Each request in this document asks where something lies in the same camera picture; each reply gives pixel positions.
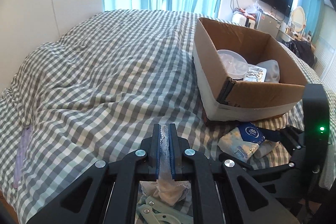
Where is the blue tissue pack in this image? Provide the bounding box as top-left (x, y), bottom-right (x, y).
top-left (218, 123), bottom-right (265, 163)

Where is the green folding hanger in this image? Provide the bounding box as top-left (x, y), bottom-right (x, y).
top-left (134, 195), bottom-right (194, 223)

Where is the silver blister pack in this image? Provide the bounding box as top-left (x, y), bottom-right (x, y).
top-left (243, 64), bottom-right (266, 83)

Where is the clear plastic round container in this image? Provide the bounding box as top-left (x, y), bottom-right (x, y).
top-left (217, 50), bottom-right (248, 80)

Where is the white cream tube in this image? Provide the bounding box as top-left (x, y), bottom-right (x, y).
top-left (254, 140), bottom-right (279, 159)

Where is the checkered bed duvet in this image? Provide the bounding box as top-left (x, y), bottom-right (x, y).
top-left (0, 8), bottom-right (336, 224)

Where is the white louvered wardrobe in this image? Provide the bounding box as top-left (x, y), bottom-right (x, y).
top-left (313, 3), bottom-right (336, 88)

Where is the open cardboard box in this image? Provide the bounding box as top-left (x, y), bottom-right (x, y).
top-left (193, 18), bottom-right (307, 122)

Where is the black jacket on chair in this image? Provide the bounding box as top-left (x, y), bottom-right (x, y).
top-left (286, 40), bottom-right (315, 68)

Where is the silver mini fridge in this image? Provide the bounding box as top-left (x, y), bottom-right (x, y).
top-left (256, 11), bottom-right (279, 39)

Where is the white oval mirror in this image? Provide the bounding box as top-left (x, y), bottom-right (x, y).
top-left (291, 6), bottom-right (306, 33)

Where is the white suitcase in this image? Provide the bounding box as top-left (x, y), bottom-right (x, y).
top-left (232, 13), bottom-right (248, 26)

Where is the clear plastic bag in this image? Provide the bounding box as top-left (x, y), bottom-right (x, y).
top-left (246, 2), bottom-right (264, 14)

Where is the side teal curtain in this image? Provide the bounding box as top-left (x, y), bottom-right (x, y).
top-left (298, 0), bottom-right (325, 44)

